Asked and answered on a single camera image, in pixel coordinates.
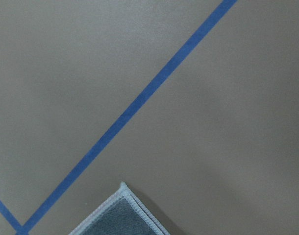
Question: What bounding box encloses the pink towel with grey back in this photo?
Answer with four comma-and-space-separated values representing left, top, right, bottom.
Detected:
70, 182, 169, 235

